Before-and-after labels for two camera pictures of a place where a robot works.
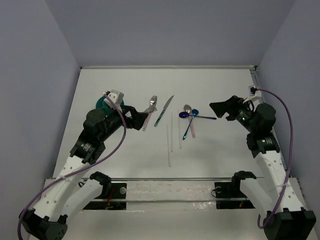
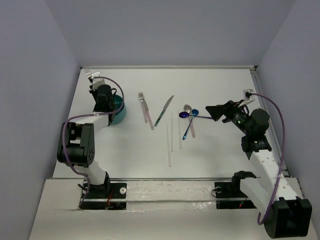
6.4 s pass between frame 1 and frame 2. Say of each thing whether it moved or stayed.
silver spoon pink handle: stayed
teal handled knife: stayed
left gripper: moved
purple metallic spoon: stayed
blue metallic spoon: stayed
